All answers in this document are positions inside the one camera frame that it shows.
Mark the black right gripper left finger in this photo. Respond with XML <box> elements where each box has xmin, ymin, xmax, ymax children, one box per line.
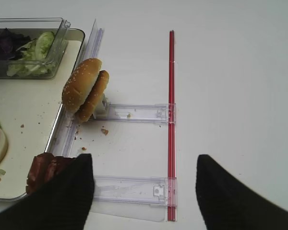
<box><xmin>0</xmin><ymin>154</ymin><xmax>95</xmax><ymax>230</ymax></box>

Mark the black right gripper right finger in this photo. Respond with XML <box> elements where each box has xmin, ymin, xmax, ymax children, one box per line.
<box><xmin>195</xmin><ymin>154</ymin><xmax>288</xmax><ymax>230</ymax></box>

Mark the purple cabbage pile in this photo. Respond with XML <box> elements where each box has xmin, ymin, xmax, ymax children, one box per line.
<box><xmin>0</xmin><ymin>28</ymin><xmax>31</xmax><ymax>61</ymax></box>

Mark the brown meat patty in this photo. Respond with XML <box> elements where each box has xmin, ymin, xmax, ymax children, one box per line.
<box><xmin>25</xmin><ymin>152</ymin><xmax>82</xmax><ymax>195</ymax></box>

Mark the green lettuce pile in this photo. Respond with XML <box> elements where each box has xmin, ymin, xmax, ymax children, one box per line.
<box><xmin>7</xmin><ymin>32</ymin><xmax>55</xmax><ymax>77</ymax></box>

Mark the right near clear divider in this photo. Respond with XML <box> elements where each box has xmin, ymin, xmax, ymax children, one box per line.
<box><xmin>94</xmin><ymin>175</ymin><xmax>177</xmax><ymax>207</ymax></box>

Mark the clear divider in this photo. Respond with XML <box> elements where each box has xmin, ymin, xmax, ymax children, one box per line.
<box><xmin>94</xmin><ymin>175</ymin><xmax>177</xmax><ymax>207</ymax></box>
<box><xmin>91</xmin><ymin>103</ymin><xmax>176</xmax><ymax>124</ymax></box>

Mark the white pusher behind bun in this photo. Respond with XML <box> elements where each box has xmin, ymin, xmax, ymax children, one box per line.
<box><xmin>93</xmin><ymin>94</ymin><xmax>109</xmax><ymax>119</ymax></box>

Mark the white metal tray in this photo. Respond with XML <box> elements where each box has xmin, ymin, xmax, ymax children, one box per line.
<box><xmin>0</xmin><ymin>29</ymin><xmax>85</xmax><ymax>201</ymax></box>

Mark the right far clear divider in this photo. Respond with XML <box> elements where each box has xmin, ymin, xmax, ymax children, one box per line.
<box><xmin>91</xmin><ymin>103</ymin><xmax>176</xmax><ymax>124</ymax></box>

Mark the sesame burger bun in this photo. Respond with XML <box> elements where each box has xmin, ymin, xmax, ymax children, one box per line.
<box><xmin>61</xmin><ymin>58</ymin><xmax>109</xmax><ymax>123</ymax></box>

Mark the clear plastic salad box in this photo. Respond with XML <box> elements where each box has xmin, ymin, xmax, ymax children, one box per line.
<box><xmin>0</xmin><ymin>18</ymin><xmax>71</xmax><ymax>80</ymax></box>

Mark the right red rail strip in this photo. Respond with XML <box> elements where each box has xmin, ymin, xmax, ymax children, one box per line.
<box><xmin>168</xmin><ymin>30</ymin><xmax>176</xmax><ymax>222</ymax></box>

